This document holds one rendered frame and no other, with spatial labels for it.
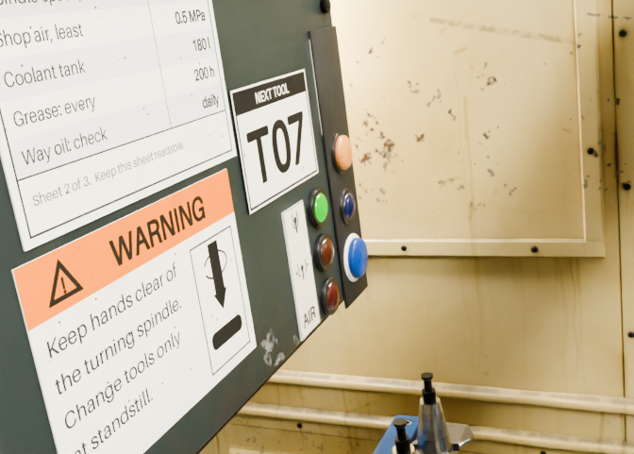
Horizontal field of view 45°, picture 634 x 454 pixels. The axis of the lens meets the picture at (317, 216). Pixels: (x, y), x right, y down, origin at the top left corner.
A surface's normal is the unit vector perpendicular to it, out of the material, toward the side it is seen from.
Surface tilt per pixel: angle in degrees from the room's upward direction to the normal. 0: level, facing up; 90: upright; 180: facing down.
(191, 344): 90
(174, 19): 90
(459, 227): 90
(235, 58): 90
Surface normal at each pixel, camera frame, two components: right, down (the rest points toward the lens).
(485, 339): -0.40, 0.29
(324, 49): 0.91, -0.01
